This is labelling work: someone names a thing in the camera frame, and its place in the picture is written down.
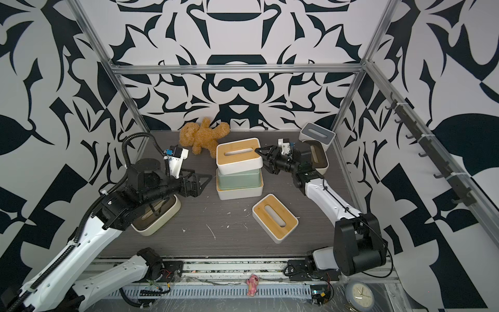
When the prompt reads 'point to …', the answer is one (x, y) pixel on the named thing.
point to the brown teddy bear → (192, 134)
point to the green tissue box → (245, 184)
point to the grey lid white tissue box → (311, 131)
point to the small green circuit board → (319, 294)
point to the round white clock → (359, 295)
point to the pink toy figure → (252, 283)
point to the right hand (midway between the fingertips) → (255, 153)
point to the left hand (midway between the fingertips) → (200, 170)
